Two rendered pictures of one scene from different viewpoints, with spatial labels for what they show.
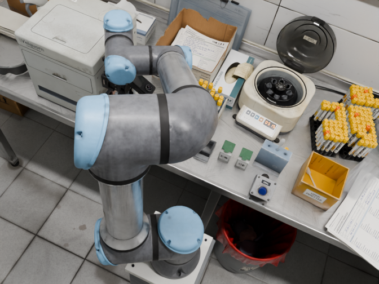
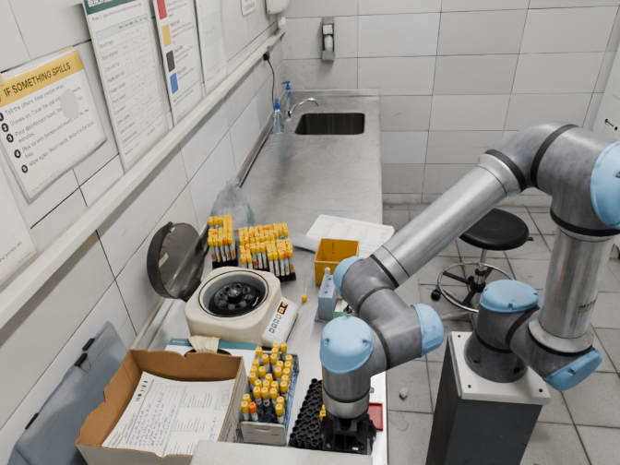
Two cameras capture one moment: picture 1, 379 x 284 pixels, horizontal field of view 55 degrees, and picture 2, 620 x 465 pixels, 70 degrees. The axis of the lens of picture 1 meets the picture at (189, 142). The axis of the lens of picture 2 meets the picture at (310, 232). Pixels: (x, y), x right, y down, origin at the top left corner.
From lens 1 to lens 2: 1.07 m
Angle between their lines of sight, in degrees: 65
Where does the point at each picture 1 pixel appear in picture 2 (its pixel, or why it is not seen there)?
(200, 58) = (183, 408)
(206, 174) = not seen: hidden behind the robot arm
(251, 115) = (275, 327)
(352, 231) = (371, 245)
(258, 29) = (121, 330)
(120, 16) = (344, 327)
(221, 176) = not seen: hidden behind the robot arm
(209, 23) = (110, 399)
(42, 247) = not seen: outside the picture
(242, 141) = (309, 339)
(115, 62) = (430, 315)
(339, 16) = (148, 219)
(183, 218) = (502, 292)
